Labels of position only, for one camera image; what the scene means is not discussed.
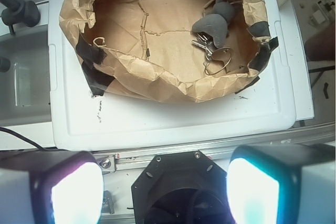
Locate black cable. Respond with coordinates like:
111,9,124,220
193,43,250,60
0,126,57,152

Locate silver keys on ring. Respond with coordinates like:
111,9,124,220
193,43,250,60
192,33,234,76

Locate white plastic bin lid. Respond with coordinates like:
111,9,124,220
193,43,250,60
48,0,296,151

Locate black clamp knob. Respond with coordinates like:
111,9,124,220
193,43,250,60
1,0,40,36

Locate aluminium extrusion rail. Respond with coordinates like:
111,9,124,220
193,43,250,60
91,123,336,174

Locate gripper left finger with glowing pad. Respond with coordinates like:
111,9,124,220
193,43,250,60
1,151,104,223

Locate clear plastic container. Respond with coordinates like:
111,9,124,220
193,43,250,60
1,31,51,126

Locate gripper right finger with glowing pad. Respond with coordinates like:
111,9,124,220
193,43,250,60
226,144,335,223

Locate white board with parts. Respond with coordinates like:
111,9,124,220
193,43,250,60
291,0,335,125

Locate crumpled brown paper bag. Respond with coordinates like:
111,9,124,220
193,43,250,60
59,0,279,103

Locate black octagonal mount plate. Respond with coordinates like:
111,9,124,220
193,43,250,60
131,151,235,223

